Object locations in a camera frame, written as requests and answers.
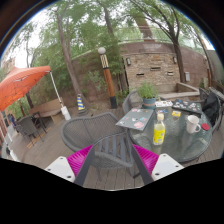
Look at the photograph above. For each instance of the orange patio umbrella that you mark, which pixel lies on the orange patio umbrella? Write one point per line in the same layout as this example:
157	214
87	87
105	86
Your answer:
20	83

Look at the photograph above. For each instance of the clear yellow-labelled drink bottle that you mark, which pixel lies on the clear yellow-labelled drink bottle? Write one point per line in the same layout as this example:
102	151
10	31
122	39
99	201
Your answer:
159	133

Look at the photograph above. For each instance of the white sticker sheet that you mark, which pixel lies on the white sticker sheet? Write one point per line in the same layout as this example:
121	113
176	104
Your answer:
164	103

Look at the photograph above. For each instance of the wooden bench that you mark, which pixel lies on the wooden bench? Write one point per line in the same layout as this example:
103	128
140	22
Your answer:
50	108

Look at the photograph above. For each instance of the small blue card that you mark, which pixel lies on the small blue card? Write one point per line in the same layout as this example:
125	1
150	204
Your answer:
162	111

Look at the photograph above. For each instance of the grey chair carrying black bag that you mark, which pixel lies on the grey chair carrying black bag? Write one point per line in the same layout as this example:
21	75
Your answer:
218	123

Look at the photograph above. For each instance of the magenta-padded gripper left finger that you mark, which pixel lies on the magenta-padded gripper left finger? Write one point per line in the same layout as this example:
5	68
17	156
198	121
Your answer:
60	166

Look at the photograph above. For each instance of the flat round red coaster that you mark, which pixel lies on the flat round red coaster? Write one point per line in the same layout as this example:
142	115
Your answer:
205	127

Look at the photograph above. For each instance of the black laptop with stickers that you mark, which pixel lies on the black laptop with stickers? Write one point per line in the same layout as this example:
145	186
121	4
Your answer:
186	106

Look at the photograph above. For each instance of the yellow card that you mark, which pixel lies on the yellow card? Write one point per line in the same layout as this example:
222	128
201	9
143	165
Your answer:
176	113

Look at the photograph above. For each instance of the white mug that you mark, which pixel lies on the white mug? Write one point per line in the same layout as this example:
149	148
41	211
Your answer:
191	124

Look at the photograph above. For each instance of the wooden lamp post, globe light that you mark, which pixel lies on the wooden lamp post, globe light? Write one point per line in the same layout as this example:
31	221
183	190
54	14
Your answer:
109	83

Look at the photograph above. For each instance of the wall lamp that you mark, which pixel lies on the wall lamp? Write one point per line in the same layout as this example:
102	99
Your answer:
128	61
174	59

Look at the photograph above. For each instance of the grey laptop with stickers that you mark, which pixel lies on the grey laptop with stickers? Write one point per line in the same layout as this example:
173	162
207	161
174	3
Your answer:
135	119

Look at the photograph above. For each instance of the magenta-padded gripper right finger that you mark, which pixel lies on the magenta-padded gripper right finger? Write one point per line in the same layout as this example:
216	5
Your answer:
165	166

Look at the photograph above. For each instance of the blue yellow striped cone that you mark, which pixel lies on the blue yellow striped cone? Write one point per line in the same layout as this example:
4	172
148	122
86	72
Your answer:
81	103

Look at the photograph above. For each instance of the green plant in teal pot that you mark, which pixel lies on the green plant in teal pot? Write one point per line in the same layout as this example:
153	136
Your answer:
147	93

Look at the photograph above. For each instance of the dark patio chair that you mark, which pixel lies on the dark patio chair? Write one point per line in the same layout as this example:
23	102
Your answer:
28	126

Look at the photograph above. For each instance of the grey wall box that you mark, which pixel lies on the grey wall box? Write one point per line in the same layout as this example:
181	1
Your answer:
187	76

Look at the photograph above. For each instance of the white umbrella pole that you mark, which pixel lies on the white umbrella pole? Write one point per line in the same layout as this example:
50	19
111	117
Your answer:
65	113

